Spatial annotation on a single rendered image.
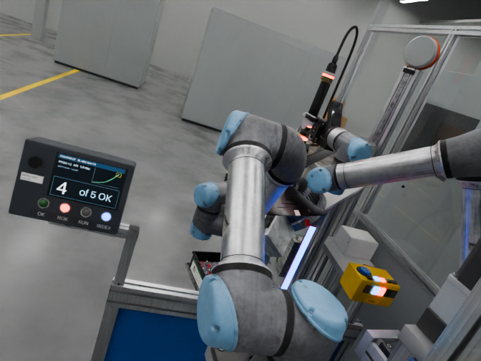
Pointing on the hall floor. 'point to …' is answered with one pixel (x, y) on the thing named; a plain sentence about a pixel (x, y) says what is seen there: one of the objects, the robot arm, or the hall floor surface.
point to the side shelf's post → (335, 285)
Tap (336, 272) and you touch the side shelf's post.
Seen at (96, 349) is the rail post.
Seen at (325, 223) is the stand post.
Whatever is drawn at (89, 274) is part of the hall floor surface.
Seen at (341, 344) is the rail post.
